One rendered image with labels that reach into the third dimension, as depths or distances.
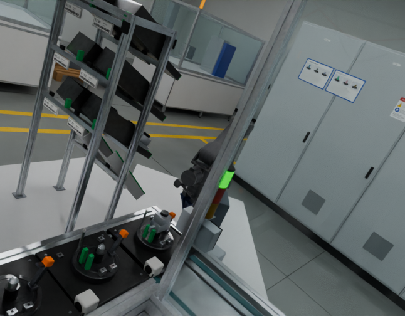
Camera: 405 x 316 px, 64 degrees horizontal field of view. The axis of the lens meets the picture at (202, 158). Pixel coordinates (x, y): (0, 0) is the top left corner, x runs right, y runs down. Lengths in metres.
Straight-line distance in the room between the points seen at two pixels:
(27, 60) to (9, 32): 0.40
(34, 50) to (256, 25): 6.91
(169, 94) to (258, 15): 4.95
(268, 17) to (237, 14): 1.12
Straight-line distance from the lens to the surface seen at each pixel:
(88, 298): 0.95
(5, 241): 1.26
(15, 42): 4.87
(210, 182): 0.82
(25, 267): 1.02
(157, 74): 1.07
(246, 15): 10.62
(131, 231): 1.22
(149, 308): 1.09
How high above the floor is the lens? 1.69
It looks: 20 degrees down
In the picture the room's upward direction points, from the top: 24 degrees clockwise
